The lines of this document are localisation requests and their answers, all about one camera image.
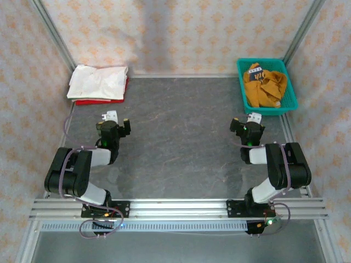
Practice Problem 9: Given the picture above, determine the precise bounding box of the orange t-shirt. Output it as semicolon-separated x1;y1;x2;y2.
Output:
244;62;288;109

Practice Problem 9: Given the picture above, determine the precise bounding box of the red folded t-shirt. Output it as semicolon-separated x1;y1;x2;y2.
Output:
71;77;130;106

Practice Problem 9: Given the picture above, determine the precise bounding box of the green folded t-shirt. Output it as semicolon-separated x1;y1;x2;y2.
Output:
67;95;112;102

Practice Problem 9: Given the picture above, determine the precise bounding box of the teal plastic basket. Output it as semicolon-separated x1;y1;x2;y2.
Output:
236;58;299;117

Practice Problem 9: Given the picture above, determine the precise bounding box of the white folded t-shirt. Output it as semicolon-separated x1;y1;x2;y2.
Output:
66;64;130;101

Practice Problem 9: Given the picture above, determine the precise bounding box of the small green LED board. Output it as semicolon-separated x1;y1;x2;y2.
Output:
263;216;282;228

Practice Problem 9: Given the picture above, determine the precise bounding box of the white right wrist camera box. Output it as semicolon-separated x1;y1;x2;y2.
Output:
246;112;263;124

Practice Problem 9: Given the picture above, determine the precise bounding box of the aluminium table side rail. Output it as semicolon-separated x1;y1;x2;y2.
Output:
42;102;76;199
281;112;313;198

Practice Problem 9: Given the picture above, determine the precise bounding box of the aluminium table edge rail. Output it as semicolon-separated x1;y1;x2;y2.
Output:
131;72;240;79

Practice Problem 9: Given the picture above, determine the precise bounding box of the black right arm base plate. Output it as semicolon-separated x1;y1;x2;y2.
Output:
226;199;277;219

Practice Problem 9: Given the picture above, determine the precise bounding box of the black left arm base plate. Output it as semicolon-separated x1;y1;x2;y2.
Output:
81;201;131;219

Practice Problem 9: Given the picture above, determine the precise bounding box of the black clamp bracket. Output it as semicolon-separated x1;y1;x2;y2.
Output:
92;221;115;237
245;221;265;237

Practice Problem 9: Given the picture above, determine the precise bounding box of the aluminium frame post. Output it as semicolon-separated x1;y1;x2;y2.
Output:
29;0;78;72
282;0;326;66

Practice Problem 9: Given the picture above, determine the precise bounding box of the grey slotted cable duct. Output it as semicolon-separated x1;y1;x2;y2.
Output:
40;220;249;233

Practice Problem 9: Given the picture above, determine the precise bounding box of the aluminium frame leg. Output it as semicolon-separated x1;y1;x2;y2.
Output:
15;220;42;263
314;219;343;263

